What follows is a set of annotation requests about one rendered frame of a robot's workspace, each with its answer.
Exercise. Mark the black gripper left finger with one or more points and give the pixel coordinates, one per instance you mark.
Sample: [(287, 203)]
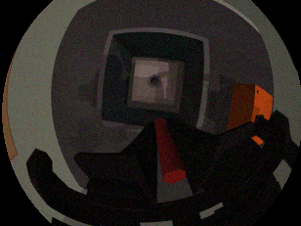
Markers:
[(137, 162)]

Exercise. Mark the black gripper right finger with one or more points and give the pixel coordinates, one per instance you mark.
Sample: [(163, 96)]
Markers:
[(200, 150)]

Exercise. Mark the red peg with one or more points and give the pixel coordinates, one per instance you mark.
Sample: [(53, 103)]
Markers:
[(172, 168)]

